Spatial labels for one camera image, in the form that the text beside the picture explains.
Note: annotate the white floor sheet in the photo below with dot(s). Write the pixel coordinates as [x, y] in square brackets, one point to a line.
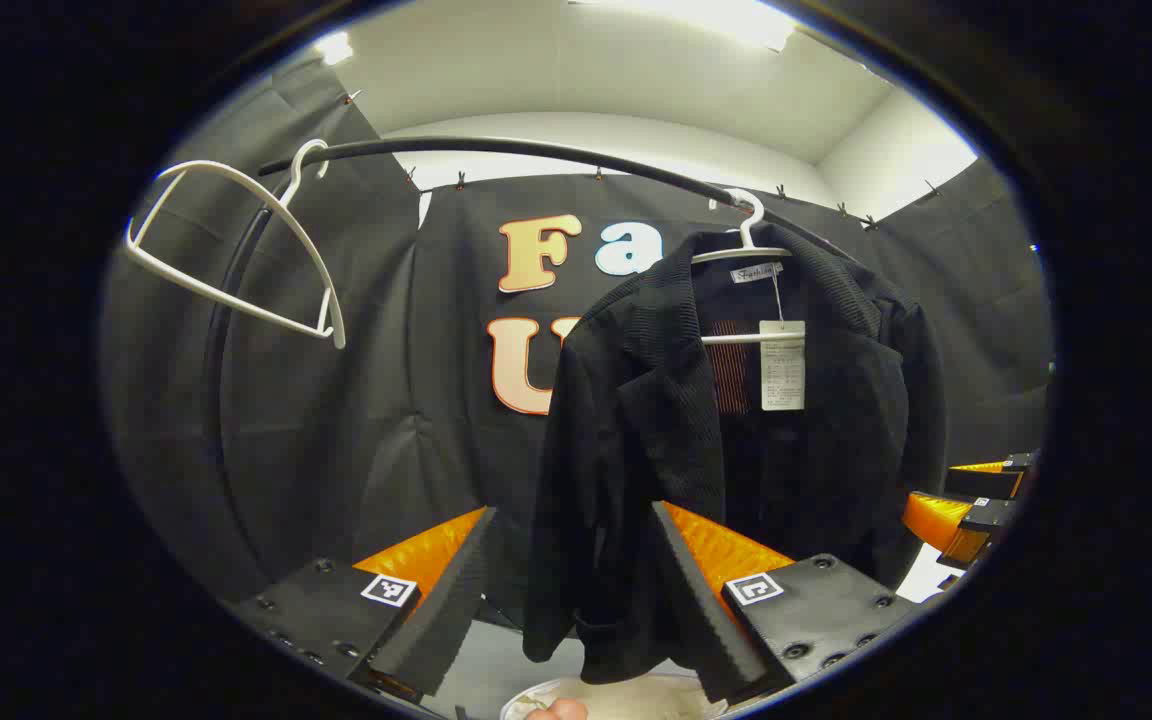
[921, 578]

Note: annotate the row of backdrop clips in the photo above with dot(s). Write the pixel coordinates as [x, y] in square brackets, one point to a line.
[460, 181]

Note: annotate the black knit jacket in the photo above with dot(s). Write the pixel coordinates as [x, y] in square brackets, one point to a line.
[636, 430]

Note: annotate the white laundry hamper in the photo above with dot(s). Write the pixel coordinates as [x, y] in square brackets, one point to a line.
[636, 700]

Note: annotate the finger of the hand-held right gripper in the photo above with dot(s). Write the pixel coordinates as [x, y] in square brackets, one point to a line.
[991, 517]
[981, 483]

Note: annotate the black backdrop cloth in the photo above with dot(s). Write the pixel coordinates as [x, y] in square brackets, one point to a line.
[386, 400]

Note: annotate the small ceiling light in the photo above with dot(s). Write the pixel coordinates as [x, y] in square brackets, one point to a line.
[336, 47]

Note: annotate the white paper hang tag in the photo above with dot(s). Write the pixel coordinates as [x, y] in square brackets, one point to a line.
[782, 370]

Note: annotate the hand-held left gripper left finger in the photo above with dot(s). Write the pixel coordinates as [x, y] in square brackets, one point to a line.
[451, 610]

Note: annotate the white clothes hanger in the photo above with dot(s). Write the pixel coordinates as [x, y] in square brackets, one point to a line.
[338, 328]
[726, 256]

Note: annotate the black arched clothes rack rail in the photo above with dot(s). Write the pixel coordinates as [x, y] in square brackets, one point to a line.
[436, 142]

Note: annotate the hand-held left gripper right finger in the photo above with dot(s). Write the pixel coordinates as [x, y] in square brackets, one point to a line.
[701, 620]

